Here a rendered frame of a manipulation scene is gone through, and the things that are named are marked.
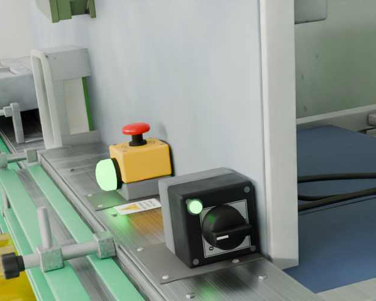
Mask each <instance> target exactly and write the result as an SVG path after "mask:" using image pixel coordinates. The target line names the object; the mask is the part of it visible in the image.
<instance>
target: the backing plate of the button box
mask: <svg viewBox="0 0 376 301"><path fill-rule="evenodd" d="M83 197H84V199H85V200H86V201H87V202H88V203H89V205H90V206H92V208H93V209H94V210H95V211H97V210H102V209H105V208H111V207H115V206H119V205H124V204H129V203H133V202H139V201H144V200H147V199H152V198H159V197H160V195H155V196H149V197H145V198H140V199H135V200H131V201H127V200H126V199H125V198H124V197H123V196H122V195H120V194H119V193H118V192H117V191H116V190H115V189H114V190H109V191H104V192H98V193H92V194H89V195H83Z"/></svg>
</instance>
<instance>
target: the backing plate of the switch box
mask: <svg viewBox="0 0 376 301"><path fill-rule="evenodd" d="M130 252H132V254H133V255H134V256H135V257H136V258H137V259H138V261H139V262H140V263H141V264H142V265H143V266H144V267H145V268H146V269H147V271H148V272H149V273H150V274H151V276H152V277H154V279H155V280H156V281H157V282H158V283H159V284H165V283H168V282H173V281H177V280H182V279H185V278H189V277H193V276H197V275H201V274H205V273H209V272H213V271H218V270H221V269H226V268H230V267H233V266H237V265H242V264H245V263H249V262H254V261H257V260H262V259H265V257H263V256H262V255H261V254H260V253H258V252H257V253H253V254H249V255H245V256H241V257H236V258H233V259H229V260H224V261H220V262H216V263H212V264H209V265H203V266H199V267H196V268H188V267H187V266H186V265H185V264H184V263H183V262H182V261H181V260H180V259H179V258H178V257H177V256H176V255H175V254H174V253H173V252H172V251H171V250H170V249H169V248H168V247H167V246H166V242H162V243H158V244H153V245H148V246H145V247H140V248H135V249H132V250H130Z"/></svg>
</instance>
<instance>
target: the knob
mask: <svg viewBox="0 0 376 301"><path fill-rule="evenodd" d="M201 230H202V235H203V237H204V239H205V241H206V242H207V243H209V244H210V245H211V246H213V247H216V248H219V249H221V250H232V249H235V248H237V247H238V246H240V245H241V244H242V243H243V241H244V239H245V237H246V236H249V235H252V234H253V231H252V226H251V225H250V224H248V223H246V220H245V219H244V217H243V216H242V215H241V213H240V212H239V211H238V210H237V209H235V208H234V207H232V206H230V205H224V204H223V205H218V206H215V207H213V208H212V209H210V211H208V212H207V214H206V215H205V217H204V219H203V221H202V226H201Z"/></svg>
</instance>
